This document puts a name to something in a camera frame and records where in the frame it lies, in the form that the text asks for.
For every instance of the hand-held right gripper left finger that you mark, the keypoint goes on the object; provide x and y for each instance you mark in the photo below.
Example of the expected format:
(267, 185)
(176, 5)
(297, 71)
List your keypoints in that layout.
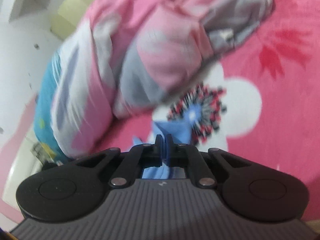
(159, 152)

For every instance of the pink grey white quilt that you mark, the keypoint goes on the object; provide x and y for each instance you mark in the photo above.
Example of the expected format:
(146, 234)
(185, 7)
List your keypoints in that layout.
(162, 42)

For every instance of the blue cartoon print pillow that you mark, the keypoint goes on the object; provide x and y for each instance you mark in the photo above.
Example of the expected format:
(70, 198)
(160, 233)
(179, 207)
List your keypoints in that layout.
(45, 100)

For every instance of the pink floral blanket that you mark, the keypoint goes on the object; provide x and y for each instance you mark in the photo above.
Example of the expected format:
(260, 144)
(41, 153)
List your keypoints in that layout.
(275, 105)

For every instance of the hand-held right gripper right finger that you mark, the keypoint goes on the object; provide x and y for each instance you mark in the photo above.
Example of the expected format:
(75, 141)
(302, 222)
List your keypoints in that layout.
(169, 152)

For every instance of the green patterned cloth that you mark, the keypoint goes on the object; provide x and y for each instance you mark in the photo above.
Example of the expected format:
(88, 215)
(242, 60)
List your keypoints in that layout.
(25, 155)

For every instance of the light blue t-shirt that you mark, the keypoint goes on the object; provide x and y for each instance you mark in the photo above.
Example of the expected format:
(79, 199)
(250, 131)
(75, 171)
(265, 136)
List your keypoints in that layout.
(175, 130)

